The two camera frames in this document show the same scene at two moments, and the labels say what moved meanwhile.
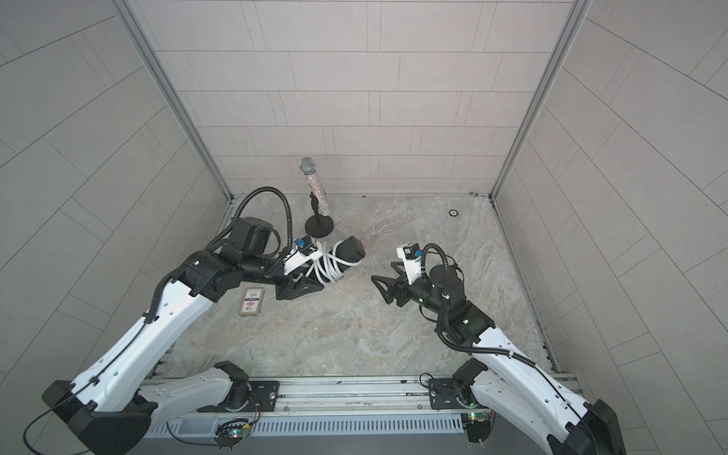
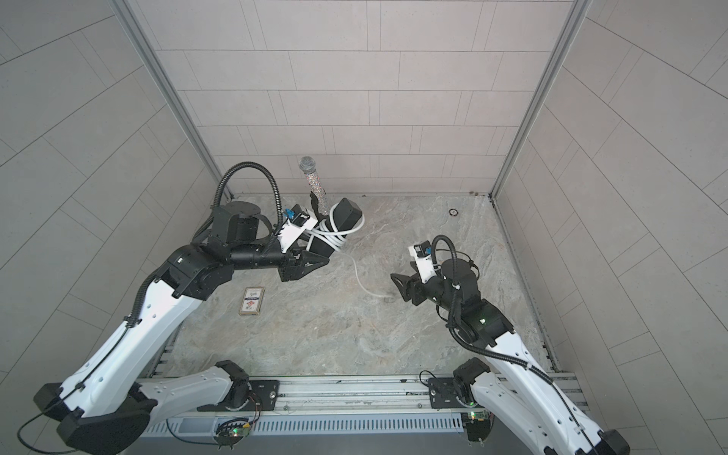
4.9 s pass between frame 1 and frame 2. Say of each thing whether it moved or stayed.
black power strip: moved
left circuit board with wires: stayed
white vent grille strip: stayed
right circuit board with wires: stayed
